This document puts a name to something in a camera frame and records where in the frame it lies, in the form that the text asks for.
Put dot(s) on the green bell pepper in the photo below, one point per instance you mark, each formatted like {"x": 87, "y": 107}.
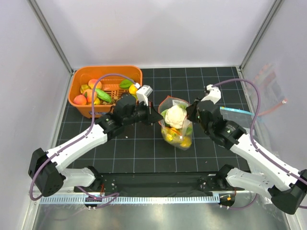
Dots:
{"x": 189, "y": 130}

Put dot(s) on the peach upper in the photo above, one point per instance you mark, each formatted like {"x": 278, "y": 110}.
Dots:
{"x": 96, "y": 83}

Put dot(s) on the red zipper clear bag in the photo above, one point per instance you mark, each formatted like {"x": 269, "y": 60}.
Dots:
{"x": 167, "y": 103}

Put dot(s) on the green cucumber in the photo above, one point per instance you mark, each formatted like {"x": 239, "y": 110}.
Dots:
{"x": 102, "y": 95}

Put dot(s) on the green star fruit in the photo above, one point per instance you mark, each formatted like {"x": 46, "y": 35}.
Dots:
{"x": 125, "y": 84}

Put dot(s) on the brown nuts pile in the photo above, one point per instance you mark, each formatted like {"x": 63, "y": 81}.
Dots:
{"x": 112, "y": 100}

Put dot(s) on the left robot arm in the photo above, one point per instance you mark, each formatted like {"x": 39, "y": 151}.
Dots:
{"x": 49, "y": 169}

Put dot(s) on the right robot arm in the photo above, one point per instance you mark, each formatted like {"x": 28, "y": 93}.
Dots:
{"x": 233, "y": 137}

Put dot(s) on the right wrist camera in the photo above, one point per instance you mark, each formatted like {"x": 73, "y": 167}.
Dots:
{"x": 212, "y": 93}

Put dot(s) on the yellow star fruit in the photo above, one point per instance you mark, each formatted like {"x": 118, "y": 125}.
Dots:
{"x": 83, "y": 88}

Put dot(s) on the blue zipper clear bag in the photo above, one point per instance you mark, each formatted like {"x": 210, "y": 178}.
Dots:
{"x": 243, "y": 118}

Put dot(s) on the cauliflower toy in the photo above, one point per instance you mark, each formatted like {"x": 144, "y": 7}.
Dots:
{"x": 175, "y": 116}

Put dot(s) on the peach middle left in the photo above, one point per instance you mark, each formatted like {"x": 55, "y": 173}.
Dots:
{"x": 90, "y": 95}

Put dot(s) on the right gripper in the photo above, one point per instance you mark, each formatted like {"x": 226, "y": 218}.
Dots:
{"x": 191, "y": 110}

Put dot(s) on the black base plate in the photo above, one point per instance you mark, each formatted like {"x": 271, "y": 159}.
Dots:
{"x": 165, "y": 184}

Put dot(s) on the peach front left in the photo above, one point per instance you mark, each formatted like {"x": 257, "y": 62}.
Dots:
{"x": 80, "y": 100}

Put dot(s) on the black grid mat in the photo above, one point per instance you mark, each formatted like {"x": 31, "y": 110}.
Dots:
{"x": 141, "y": 148}

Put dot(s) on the orange plastic bin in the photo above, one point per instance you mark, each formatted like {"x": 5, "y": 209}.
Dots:
{"x": 110, "y": 84}

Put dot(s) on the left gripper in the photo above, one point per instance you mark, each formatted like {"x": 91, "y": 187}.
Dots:
{"x": 152, "y": 115}

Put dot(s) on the peach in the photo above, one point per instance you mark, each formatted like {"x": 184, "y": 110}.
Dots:
{"x": 96, "y": 83}
{"x": 80, "y": 100}
{"x": 90, "y": 95}

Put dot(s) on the yellow lemon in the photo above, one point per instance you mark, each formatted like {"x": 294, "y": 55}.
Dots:
{"x": 133, "y": 89}

